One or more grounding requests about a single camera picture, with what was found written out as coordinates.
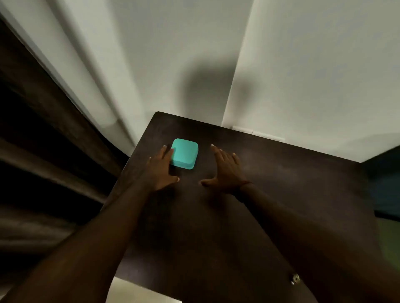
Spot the person's left forearm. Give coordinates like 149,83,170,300
0,179,157,303

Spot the person's left hand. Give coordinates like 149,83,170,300
139,145,180,191

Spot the person's right hand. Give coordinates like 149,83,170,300
199,144,252,196

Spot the green fabric cover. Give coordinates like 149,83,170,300
376,218,400,272

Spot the teal jewelry box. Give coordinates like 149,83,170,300
170,138,199,170

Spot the white wall trunking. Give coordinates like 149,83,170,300
230,125,287,143

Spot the dark brown curtain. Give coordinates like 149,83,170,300
0,18,130,281

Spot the person's right forearm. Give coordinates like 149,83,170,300
237,184,400,303

